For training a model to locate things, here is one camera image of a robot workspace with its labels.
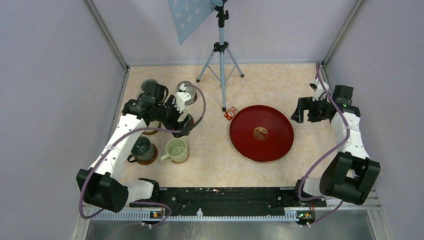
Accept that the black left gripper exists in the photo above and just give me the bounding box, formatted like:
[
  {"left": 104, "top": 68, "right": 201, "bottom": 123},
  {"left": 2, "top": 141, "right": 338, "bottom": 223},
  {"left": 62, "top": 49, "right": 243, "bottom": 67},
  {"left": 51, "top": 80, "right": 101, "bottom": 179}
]
[{"left": 155, "top": 94, "right": 192, "bottom": 138}]

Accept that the ribbed grey white cup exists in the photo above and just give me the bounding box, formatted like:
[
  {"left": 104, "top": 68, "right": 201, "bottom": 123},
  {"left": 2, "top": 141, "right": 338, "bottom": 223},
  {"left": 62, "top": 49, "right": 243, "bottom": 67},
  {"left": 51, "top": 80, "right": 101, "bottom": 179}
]
[{"left": 176, "top": 81, "right": 197, "bottom": 106}]

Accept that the dark green mug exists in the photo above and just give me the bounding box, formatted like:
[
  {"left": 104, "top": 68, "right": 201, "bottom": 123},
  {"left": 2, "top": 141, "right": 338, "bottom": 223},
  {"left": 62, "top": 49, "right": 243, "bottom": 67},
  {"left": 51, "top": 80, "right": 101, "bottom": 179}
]
[{"left": 127, "top": 136, "right": 154, "bottom": 163}]

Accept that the light green mug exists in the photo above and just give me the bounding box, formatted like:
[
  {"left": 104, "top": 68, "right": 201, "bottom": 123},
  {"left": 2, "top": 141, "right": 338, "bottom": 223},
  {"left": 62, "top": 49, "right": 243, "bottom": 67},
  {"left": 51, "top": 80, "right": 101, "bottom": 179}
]
[{"left": 160, "top": 138, "right": 190, "bottom": 164}]

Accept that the grey ceramic mug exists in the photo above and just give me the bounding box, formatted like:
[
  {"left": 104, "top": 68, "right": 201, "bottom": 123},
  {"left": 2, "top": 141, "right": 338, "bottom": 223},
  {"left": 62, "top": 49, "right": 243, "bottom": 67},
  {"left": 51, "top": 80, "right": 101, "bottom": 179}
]
[{"left": 136, "top": 79, "right": 158, "bottom": 98}]

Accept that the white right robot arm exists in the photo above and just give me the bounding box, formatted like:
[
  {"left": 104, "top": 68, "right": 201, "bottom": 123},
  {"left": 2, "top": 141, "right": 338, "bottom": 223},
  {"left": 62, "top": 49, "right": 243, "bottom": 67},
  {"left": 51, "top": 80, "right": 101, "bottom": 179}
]
[{"left": 291, "top": 82, "right": 381, "bottom": 206}]

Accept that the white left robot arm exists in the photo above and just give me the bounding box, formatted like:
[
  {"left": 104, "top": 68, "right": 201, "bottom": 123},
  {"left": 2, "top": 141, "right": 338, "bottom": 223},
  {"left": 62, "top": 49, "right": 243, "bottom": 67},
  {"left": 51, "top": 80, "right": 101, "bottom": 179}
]
[{"left": 76, "top": 82, "right": 194, "bottom": 215}]

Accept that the brown wooden coaster middle left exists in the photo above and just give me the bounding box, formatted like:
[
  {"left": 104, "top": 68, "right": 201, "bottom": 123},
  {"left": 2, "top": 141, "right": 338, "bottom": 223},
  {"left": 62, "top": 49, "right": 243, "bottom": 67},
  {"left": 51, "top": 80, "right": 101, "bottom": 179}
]
[{"left": 143, "top": 121, "right": 162, "bottom": 136}]

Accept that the dark brown wooden coaster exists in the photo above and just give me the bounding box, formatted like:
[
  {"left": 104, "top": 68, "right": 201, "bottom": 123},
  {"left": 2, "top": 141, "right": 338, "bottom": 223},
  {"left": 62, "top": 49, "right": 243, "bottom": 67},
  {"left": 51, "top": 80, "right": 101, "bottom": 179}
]
[{"left": 187, "top": 114, "right": 195, "bottom": 131}]

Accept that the brown wooden coaster front left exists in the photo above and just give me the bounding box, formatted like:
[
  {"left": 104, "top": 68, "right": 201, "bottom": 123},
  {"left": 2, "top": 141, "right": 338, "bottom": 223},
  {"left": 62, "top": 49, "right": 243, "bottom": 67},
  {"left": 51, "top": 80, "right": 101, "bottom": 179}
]
[{"left": 136, "top": 144, "right": 159, "bottom": 166}]

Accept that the woven rattan coaster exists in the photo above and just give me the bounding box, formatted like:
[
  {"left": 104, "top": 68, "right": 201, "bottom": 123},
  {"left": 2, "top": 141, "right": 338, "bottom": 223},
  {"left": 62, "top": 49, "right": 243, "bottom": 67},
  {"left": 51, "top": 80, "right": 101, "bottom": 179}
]
[{"left": 171, "top": 146, "right": 190, "bottom": 165}]

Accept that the red round tray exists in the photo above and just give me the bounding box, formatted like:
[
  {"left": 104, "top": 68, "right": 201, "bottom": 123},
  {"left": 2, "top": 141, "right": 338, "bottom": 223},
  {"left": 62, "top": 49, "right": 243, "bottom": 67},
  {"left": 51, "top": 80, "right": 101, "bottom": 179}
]
[{"left": 229, "top": 105, "right": 295, "bottom": 163}]

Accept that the red owl number tag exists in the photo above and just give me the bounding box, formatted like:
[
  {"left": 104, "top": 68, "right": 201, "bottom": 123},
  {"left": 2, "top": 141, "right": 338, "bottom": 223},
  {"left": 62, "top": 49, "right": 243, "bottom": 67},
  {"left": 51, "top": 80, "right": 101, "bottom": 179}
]
[{"left": 224, "top": 106, "right": 239, "bottom": 121}]

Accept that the light blue tripod stand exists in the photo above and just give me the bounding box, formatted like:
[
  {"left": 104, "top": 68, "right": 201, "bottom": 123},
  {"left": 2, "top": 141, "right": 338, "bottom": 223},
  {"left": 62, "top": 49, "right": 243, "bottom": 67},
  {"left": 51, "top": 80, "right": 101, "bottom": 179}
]
[{"left": 196, "top": 0, "right": 245, "bottom": 112}]

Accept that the blue perforated board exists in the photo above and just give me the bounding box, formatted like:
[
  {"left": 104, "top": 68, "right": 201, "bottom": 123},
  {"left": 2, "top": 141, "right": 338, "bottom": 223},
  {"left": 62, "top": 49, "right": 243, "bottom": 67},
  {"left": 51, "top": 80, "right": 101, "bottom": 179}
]
[{"left": 167, "top": 0, "right": 226, "bottom": 45}]

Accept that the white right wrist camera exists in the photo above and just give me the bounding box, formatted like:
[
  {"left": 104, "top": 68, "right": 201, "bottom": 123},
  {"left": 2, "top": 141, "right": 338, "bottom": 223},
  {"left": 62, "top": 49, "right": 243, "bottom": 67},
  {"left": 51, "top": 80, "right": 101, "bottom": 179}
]
[{"left": 309, "top": 77, "right": 329, "bottom": 102}]

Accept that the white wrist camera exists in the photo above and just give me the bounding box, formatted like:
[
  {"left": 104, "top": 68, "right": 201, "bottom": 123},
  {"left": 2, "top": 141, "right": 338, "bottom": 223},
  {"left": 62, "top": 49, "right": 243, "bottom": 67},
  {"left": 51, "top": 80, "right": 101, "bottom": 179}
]
[
  {"left": 309, "top": 77, "right": 329, "bottom": 102},
  {"left": 174, "top": 90, "right": 186, "bottom": 113}
]

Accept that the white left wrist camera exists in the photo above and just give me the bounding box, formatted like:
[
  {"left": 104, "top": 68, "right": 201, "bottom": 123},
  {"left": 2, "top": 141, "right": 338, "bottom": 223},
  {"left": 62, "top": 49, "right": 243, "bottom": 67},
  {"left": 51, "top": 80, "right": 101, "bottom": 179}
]
[{"left": 174, "top": 90, "right": 186, "bottom": 113}]

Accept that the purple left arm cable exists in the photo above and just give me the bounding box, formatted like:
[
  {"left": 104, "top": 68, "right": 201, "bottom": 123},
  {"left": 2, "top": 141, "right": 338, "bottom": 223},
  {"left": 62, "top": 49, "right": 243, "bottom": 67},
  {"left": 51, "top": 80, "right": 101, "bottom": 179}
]
[{"left": 78, "top": 82, "right": 207, "bottom": 229}]

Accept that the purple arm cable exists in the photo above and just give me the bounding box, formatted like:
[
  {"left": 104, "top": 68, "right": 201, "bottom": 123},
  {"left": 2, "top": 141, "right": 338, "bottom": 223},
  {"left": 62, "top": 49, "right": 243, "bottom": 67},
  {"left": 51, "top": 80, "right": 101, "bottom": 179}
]
[
  {"left": 296, "top": 60, "right": 351, "bottom": 228},
  {"left": 78, "top": 82, "right": 207, "bottom": 229}
]

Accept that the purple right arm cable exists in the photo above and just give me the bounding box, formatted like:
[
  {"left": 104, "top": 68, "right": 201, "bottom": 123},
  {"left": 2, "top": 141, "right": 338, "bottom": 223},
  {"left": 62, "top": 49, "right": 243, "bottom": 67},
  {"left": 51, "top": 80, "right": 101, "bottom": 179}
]
[{"left": 296, "top": 60, "right": 351, "bottom": 228}]

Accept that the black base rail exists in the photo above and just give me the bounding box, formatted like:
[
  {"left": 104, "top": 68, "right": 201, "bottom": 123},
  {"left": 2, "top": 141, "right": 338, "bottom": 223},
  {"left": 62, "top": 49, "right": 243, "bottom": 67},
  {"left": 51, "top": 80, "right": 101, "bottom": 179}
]
[{"left": 148, "top": 187, "right": 310, "bottom": 217}]

